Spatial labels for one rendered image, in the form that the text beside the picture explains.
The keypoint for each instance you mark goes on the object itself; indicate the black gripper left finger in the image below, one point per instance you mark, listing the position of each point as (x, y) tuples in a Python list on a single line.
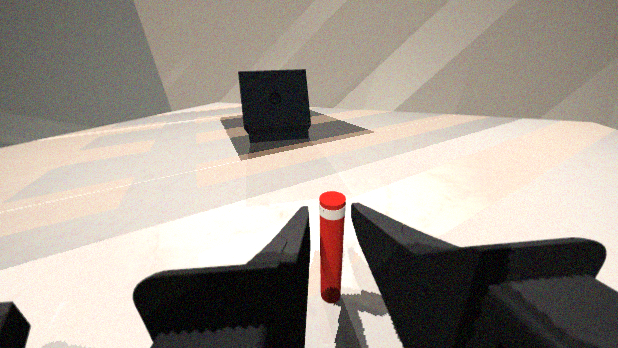
[(270, 289)]

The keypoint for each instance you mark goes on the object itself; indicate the dark red peg with grey band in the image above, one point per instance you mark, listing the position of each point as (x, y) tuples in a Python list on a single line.
[(332, 209)]

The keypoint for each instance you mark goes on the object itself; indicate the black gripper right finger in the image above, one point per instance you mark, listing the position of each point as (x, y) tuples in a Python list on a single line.
[(433, 289)]

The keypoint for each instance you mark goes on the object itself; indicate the grey sloped panel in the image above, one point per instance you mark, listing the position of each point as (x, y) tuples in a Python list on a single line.
[(275, 104)]

